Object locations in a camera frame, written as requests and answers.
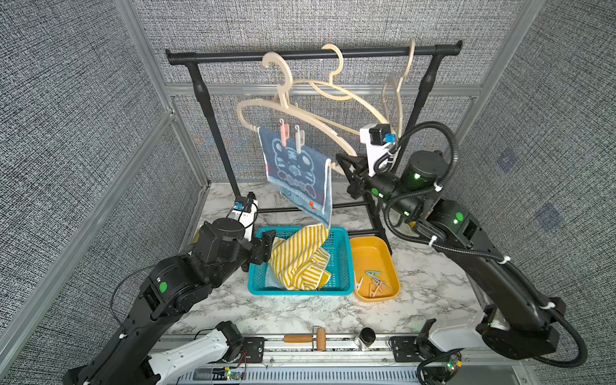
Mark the yellow plastic tray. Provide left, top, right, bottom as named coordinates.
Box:
left=351, top=237, right=401, bottom=303

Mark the dark blue hello towel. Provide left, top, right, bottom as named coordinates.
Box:
left=258, top=128, right=333, bottom=229

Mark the mint green clothespin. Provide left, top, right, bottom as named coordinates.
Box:
left=365, top=270, right=382, bottom=282

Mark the beige hanger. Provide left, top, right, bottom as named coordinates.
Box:
left=236, top=51, right=357, bottom=157
left=292, top=43, right=391, bottom=128
left=381, top=38, right=416, bottom=137

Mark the pink clothespin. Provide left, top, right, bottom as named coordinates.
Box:
left=372, top=278, right=391, bottom=290

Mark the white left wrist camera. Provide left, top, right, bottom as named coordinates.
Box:
left=227, top=192, right=258, bottom=241

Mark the wooden handle roller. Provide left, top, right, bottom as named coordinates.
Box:
left=283, top=326, right=327, bottom=351

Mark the black corrugated cable conduit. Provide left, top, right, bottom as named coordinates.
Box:
left=372, top=120, right=589, bottom=369

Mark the white right arm base mount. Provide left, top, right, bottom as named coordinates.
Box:
left=415, top=314, right=487, bottom=359

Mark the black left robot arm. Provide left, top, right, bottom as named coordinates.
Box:
left=63, top=218, right=277, bottom=384

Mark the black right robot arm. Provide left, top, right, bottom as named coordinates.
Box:
left=336, top=151, right=575, bottom=367

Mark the yellow striped towel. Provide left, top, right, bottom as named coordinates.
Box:
left=269, top=225, right=331, bottom=291

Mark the small black lidded jar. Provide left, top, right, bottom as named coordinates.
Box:
left=354, top=327, right=376, bottom=351

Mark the teal plastic basket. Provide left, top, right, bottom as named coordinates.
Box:
left=248, top=226, right=355, bottom=296

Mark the black clothes rack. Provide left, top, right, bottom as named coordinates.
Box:
left=165, top=40, right=464, bottom=256

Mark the salmon clothespin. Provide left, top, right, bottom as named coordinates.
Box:
left=279, top=119, right=290, bottom=147

